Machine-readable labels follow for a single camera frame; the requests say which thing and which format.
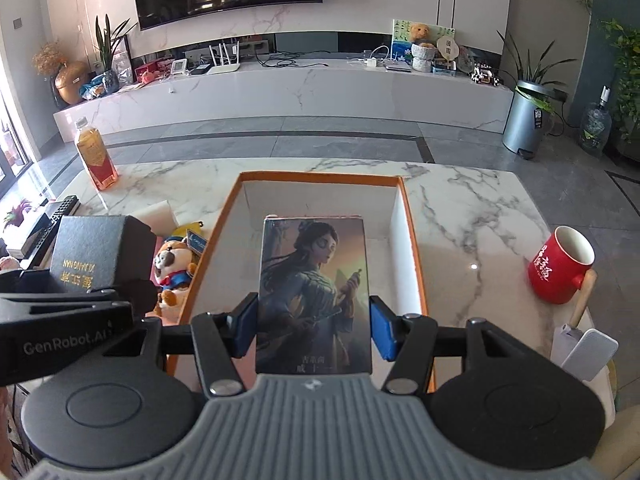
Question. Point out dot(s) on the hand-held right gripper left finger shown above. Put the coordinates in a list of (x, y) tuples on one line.
[(246, 325)]

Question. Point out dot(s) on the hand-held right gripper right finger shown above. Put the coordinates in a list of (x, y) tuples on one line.
[(382, 327)]

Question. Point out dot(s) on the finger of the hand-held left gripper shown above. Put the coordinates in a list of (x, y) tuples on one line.
[(60, 296)]

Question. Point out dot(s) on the black box with gold print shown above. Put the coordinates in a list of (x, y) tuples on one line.
[(90, 255)]

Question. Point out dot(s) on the illustrated figure print box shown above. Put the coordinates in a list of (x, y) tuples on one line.
[(312, 285)]

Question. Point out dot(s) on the plush dog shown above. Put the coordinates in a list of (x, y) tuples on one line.
[(172, 266)]

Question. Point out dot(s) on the orange cardboard box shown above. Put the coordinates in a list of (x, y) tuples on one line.
[(320, 199)]

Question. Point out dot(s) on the black remote control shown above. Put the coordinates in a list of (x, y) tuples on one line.
[(62, 207)]

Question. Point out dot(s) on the yellow round object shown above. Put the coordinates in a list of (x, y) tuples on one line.
[(184, 230)]

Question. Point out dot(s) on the white cardboard box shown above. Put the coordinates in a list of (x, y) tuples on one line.
[(160, 217)]

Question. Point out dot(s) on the orange drink bottle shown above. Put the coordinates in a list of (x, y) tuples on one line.
[(97, 160)]

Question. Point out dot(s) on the red mug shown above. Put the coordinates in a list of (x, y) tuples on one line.
[(552, 270)]

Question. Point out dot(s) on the small white box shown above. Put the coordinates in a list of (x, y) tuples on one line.
[(562, 342)]

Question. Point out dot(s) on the white power bank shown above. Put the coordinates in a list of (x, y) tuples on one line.
[(592, 352)]

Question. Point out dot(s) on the golden vase with dried flowers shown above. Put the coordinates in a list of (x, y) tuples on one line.
[(70, 85)]

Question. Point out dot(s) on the white marble tv console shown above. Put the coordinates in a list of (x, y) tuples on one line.
[(300, 95)]

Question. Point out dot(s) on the tall plant in blue pot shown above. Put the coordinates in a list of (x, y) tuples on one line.
[(107, 55)]

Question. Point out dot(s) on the grey pedal trash can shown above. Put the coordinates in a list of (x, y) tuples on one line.
[(525, 120)]

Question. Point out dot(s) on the white desk clock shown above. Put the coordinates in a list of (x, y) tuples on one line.
[(178, 67)]

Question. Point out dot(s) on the white router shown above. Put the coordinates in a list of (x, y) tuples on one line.
[(224, 66)]

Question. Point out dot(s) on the black and white toy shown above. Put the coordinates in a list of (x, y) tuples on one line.
[(486, 75)]

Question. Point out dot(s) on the teddy bear in pot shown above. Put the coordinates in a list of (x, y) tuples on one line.
[(424, 57)]

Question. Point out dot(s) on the green landscape painting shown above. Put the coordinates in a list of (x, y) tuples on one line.
[(400, 42)]

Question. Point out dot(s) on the round wooden sign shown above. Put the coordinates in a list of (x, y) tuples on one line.
[(448, 46)]

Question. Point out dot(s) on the clear water jug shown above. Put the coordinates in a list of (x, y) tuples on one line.
[(596, 125)]

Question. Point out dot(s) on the brown teddy bear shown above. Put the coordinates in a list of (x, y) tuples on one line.
[(420, 32)]

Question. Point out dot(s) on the long-leaf green plant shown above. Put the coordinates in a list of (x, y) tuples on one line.
[(530, 67)]

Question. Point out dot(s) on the leafy green bush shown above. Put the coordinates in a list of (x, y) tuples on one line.
[(627, 80)]

